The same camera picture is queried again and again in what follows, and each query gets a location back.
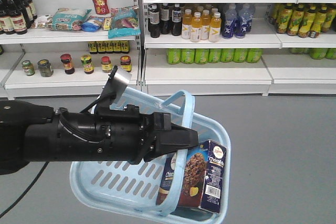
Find chili sauce jar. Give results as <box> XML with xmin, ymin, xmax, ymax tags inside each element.
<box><xmin>120</xmin><ymin>55</ymin><xmax>132</xmax><ymax>72</ymax></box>

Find row of small yellow bottles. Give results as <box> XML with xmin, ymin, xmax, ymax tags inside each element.
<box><xmin>88</xmin><ymin>40</ymin><xmax>130</xmax><ymax>54</ymax></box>

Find orange juice bottles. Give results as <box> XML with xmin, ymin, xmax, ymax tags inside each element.
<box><xmin>181</xmin><ymin>8</ymin><xmax>222</xmax><ymax>42</ymax></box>

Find white supermarket shelving unit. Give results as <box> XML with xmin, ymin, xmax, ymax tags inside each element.
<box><xmin>1</xmin><ymin>0</ymin><xmax>335</xmax><ymax>99</ymax></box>

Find pickle glass jar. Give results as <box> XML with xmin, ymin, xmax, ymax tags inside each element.
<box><xmin>37</xmin><ymin>59</ymin><xmax>54</xmax><ymax>77</ymax></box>

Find small red lid jar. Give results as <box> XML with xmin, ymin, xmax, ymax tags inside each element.
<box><xmin>101</xmin><ymin>56</ymin><xmax>112</xmax><ymax>73</ymax></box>

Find Chocofila cookie box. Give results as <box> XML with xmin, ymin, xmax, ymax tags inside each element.
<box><xmin>177</xmin><ymin>140</ymin><xmax>226</xmax><ymax>214</ymax></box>
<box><xmin>156</xmin><ymin>153</ymin><xmax>176</xmax><ymax>205</ymax></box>

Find green drink cans row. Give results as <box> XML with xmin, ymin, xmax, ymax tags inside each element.
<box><xmin>166</xmin><ymin>48</ymin><xmax>263</xmax><ymax>65</ymax></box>

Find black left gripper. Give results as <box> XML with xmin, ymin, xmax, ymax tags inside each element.
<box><xmin>95</xmin><ymin>104</ymin><xmax>198</xmax><ymax>165</ymax></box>

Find yellow label sauce jar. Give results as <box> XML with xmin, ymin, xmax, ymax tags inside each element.
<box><xmin>80</xmin><ymin>55</ymin><xmax>94</xmax><ymax>74</ymax></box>

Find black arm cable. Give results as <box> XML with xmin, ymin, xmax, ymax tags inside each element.
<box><xmin>0</xmin><ymin>161</ymin><xmax>50</xmax><ymax>218</ymax></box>

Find yellow green tea bottles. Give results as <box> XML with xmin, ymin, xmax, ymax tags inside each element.
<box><xmin>268</xmin><ymin>3</ymin><xmax>335</xmax><ymax>38</ymax></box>

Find light blue plastic basket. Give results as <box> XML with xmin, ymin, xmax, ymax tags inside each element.
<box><xmin>69</xmin><ymin>88</ymin><xmax>231</xmax><ymax>223</ymax></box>

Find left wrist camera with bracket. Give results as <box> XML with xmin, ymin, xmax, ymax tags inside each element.
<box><xmin>96</xmin><ymin>66</ymin><xmax>132</xmax><ymax>110</ymax></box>

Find dark soy sauce bottles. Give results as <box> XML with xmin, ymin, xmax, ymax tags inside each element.
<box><xmin>1</xmin><ymin>0</ymin><xmax>37</xmax><ymax>35</ymax></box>

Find red lid sauce jar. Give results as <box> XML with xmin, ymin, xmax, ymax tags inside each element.
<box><xmin>60</xmin><ymin>54</ymin><xmax>75</xmax><ymax>74</ymax></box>

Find snack bags on shelf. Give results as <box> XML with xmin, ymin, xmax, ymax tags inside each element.
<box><xmin>33</xmin><ymin>5</ymin><xmax>141</xmax><ymax>39</ymax></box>

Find blue water bottles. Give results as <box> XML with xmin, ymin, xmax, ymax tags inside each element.
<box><xmin>222</xmin><ymin>3</ymin><xmax>254</xmax><ymax>39</ymax></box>

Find red spout pouch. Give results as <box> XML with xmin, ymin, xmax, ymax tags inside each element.
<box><xmin>92</xmin><ymin>0</ymin><xmax>110</xmax><ymax>15</ymax></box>

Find green jar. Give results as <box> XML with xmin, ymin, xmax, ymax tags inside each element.
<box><xmin>22</xmin><ymin>60</ymin><xmax>35</xmax><ymax>76</ymax></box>

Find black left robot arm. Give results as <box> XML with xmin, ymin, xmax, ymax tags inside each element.
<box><xmin>1</xmin><ymin>100</ymin><xmax>198</xmax><ymax>175</ymax></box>

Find dark drink bottles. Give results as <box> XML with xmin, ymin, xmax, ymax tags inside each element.
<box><xmin>148</xmin><ymin>3</ymin><xmax>182</xmax><ymax>38</ymax></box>

